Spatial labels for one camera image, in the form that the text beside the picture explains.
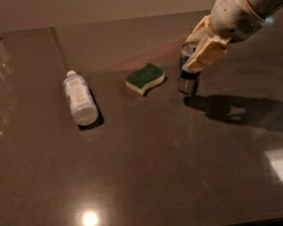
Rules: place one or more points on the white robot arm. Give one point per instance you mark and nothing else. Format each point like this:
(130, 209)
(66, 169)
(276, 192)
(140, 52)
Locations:
(263, 8)

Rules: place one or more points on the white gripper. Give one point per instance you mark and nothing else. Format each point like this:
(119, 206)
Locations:
(231, 15)

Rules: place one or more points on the lying white plastic bottle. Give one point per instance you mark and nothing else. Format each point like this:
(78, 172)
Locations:
(82, 105)

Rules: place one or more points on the silver redbull can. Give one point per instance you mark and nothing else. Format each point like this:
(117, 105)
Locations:
(188, 83)

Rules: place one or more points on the green and yellow sponge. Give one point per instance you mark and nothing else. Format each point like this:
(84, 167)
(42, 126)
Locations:
(145, 78)

